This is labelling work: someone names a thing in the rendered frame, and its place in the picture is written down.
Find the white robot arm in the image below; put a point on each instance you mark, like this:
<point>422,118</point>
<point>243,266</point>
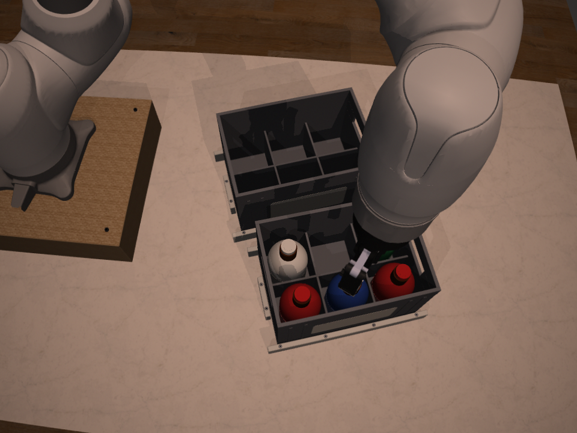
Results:
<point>431,128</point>

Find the green bottle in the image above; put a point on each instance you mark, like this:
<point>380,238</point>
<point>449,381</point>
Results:
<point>387,255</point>

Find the beige bottle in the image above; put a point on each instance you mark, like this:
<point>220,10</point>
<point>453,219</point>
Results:
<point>287,260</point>

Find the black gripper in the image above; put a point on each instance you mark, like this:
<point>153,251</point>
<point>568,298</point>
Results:
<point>367,247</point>

